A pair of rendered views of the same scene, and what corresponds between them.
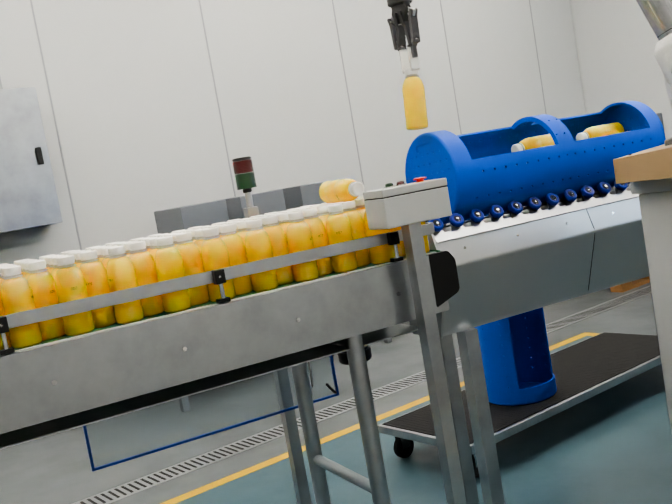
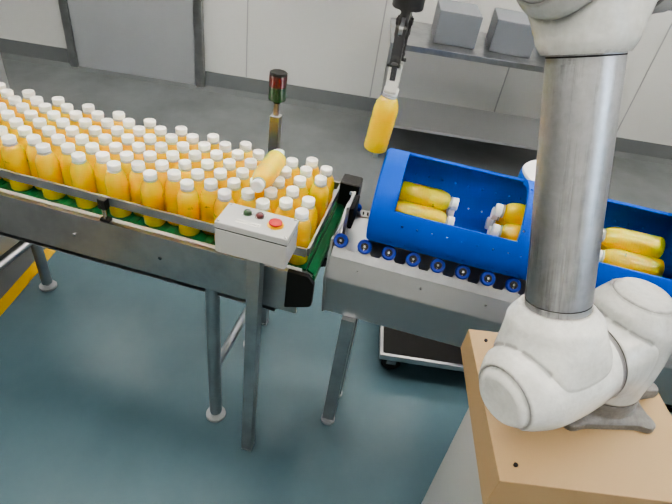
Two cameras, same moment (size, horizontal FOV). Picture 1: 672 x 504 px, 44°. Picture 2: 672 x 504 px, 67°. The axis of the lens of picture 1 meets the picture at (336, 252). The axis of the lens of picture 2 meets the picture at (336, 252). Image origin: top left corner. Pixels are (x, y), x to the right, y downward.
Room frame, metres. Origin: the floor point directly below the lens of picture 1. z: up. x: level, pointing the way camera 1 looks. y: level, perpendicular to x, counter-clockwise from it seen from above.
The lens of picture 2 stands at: (1.42, -1.01, 1.89)
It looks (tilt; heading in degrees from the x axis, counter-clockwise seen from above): 38 degrees down; 35
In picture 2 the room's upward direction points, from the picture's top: 9 degrees clockwise
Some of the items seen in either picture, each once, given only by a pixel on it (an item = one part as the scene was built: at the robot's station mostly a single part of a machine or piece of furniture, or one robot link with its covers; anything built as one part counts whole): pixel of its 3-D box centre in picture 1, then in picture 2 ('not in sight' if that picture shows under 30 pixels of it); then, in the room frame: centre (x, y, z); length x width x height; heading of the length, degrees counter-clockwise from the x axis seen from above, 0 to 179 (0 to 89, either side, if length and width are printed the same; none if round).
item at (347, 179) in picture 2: not in sight; (349, 192); (2.69, -0.13, 0.95); 0.10 x 0.07 x 0.10; 27
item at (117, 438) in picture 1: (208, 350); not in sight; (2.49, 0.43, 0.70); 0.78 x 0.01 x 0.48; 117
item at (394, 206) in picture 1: (407, 203); (256, 235); (2.18, -0.21, 1.05); 0.20 x 0.10 x 0.10; 117
